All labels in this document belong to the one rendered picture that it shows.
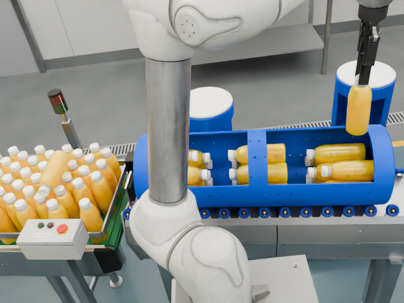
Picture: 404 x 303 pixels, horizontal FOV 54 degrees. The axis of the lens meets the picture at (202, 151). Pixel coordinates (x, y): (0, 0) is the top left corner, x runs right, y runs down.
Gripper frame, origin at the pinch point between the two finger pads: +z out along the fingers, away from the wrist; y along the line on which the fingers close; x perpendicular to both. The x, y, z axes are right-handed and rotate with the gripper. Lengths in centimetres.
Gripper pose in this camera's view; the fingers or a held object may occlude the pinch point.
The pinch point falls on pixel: (362, 70)
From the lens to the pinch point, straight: 131.6
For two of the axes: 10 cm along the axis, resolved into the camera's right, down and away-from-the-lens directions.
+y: 0.9, -6.4, 7.6
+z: 1.1, 7.7, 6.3
